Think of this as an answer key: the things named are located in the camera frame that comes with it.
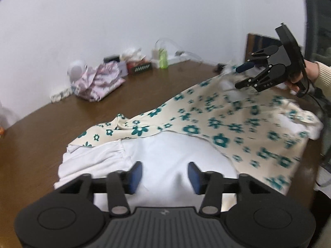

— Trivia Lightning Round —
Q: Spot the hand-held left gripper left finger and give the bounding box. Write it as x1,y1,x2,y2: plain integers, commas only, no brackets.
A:
54,161,143,217

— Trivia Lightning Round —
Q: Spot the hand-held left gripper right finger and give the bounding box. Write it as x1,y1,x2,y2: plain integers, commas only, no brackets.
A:
188,161,277,217

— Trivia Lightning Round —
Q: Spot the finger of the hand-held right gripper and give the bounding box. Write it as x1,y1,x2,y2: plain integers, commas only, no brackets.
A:
235,45,280,73
235,64,278,89

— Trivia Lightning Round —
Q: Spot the cream green-flowered garment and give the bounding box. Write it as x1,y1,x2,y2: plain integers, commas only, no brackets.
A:
54,74,324,212

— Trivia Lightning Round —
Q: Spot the person's right forearm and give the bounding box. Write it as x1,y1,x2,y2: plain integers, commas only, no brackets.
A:
313,63,331,96

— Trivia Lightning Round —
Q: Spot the person's right hand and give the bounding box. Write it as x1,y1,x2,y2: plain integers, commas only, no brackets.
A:
284,60,320,95

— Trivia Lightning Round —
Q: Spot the wooden chair back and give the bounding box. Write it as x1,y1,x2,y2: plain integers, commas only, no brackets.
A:
244,33,281,66

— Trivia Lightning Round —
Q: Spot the green spray bottle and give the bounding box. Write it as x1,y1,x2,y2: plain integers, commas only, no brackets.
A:
159,49,168,69

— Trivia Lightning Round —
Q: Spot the pink floral ruffled garment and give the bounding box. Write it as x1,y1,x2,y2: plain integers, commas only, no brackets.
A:
71,62,126,102

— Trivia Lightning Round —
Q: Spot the dark labelled box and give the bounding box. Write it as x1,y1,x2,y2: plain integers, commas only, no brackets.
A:
127,61,153,74

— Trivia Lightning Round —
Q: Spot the white tin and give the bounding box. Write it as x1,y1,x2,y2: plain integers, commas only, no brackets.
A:
118,62,129,77

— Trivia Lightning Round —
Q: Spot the crumpled white tissue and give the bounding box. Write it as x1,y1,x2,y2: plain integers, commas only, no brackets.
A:
120,47,146,62

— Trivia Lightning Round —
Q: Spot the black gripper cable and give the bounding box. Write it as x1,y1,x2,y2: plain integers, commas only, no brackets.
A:
301,89,327,120

